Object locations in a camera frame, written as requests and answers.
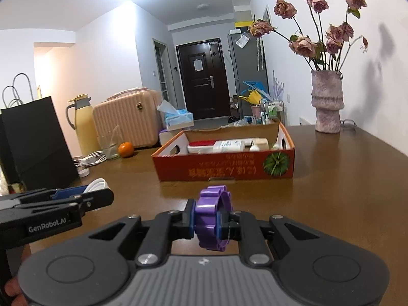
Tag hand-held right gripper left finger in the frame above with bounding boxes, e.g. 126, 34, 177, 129
86, 198, 196, 268

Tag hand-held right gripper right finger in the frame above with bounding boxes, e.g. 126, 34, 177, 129
228, 211, 323, 268

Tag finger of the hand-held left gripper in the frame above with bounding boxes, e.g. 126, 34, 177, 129
14, 188, 114, 213
6, 185, 89, 202

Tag purple gear-shaped ring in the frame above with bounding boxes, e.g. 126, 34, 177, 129
194, 185, 233, 252

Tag printed cardboard box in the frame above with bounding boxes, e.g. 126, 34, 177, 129
151, 122, 296, 182

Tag person's left hand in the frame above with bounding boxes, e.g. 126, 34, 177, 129
4, 277, 24, 298

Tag clear drinking glass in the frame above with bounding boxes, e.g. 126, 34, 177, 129
97, 127, 121, 161

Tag orange fruit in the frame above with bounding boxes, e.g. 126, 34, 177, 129
118, 142, 135, 159

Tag black paper bag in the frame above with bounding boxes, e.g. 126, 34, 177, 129
0, 73, 80, 192

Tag yellow thermos jug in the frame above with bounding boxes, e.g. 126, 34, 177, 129
66, 94, 94, 157

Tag white labelled bottle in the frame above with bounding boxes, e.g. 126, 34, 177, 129
212, 140, 246, 153

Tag pink ribbed suitcase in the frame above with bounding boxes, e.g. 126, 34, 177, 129
92, 87, 163, 149

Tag red and white lint brush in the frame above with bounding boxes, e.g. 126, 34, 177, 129
187, 140, 218, 154

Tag cream bottle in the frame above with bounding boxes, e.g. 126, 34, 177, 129
244, 137, 270, 150

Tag white box with purple lid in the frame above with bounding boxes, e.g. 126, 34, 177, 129
158, 129, 185, 149

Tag blue tissue box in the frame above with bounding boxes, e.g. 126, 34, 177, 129
157, 100, 195, 131

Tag metal trolley rack with bottles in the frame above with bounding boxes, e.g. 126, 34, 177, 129
259, 99, 285, 125

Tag yellow bag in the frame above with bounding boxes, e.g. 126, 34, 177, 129
240, 90, 265, 106

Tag grey interior door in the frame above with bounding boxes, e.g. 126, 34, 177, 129
152, 37, 170, 103

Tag blue folded item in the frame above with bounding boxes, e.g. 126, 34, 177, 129
243, 81, 269, 95

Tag pale purple hangers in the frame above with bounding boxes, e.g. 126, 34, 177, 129
272, 70, 284, 101

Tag dark brown entrance door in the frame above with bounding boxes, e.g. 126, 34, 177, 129
176, 37, 231, 120

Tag pink textured vase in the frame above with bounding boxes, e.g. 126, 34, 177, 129
311, 69, 346, 134

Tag grey refrigerator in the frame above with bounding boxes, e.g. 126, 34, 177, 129
227, 29, 269, 117

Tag dried pink roses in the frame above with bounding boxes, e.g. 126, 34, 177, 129
248, 0, 369, 72

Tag white coiled cable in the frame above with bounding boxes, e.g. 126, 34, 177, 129
83, 178, 111, 195

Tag white cable bundle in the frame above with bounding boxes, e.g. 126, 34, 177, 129
72, 151, 108, 167

